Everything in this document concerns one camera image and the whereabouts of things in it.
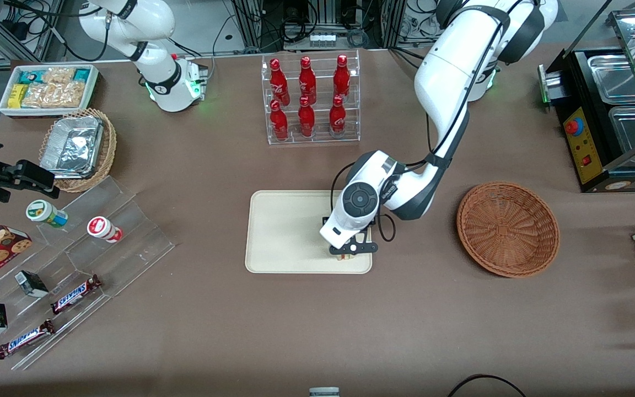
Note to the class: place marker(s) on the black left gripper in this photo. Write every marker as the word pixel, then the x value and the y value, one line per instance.
pixel 324 220

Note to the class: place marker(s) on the triangle sandwich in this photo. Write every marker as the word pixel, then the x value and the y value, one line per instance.
pixel 344 257

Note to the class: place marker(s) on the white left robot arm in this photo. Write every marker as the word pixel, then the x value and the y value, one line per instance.
pixel 444 71

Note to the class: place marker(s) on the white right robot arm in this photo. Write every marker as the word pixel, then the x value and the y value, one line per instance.
pixel 155 77

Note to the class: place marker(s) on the small wicker basket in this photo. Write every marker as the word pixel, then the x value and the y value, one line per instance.
pixel 109 149

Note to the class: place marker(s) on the cream rectangular tray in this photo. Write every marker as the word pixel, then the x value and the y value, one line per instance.
pixel 284 231

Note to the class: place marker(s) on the round brown wicker basket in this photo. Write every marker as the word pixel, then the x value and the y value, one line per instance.
pixel 507 229

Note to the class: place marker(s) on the green lidded yogurt cup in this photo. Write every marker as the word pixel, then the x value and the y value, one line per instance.
pixel 46 213

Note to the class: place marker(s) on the aluminium foil container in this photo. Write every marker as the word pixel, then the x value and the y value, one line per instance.
pixel 72 146

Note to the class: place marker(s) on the red lidded yogurt cup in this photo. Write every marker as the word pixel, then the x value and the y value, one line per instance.
pixel 104 229

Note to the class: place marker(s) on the white snack bin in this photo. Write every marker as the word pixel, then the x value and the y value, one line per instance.
pixel 9 110

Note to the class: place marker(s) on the clear bagged cookie pack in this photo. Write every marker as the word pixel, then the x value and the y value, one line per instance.
pixel 55 95

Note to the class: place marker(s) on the yellow snack pack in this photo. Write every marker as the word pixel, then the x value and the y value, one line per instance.
pixel 17 96

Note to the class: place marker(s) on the teal snack pack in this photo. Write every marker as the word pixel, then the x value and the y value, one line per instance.
pixel 31 76

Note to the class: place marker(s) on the clear acrylic tiered stand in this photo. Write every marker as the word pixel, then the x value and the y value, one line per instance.
pixel 130 242

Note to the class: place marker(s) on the clear acrylic bottle rack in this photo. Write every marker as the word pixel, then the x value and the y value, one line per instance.
pixel 320 140

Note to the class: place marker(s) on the brown snickers bar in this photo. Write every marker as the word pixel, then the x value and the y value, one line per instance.
pixel 25 339
pixel 75 294

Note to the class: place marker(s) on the red cola bottle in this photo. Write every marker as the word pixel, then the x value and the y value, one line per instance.
pixel 279 121
pixel 338 117
pixel 307 80
pixel 342 78
pixel 278 82
pixel 306 118

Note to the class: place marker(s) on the small grey white device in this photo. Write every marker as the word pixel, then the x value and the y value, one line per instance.
pixel 324 392

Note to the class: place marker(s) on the white power strip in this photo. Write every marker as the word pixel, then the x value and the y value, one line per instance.
pixel 326 39

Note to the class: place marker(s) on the black food warmer cabinet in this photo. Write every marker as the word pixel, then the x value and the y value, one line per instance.
pixel 585 143

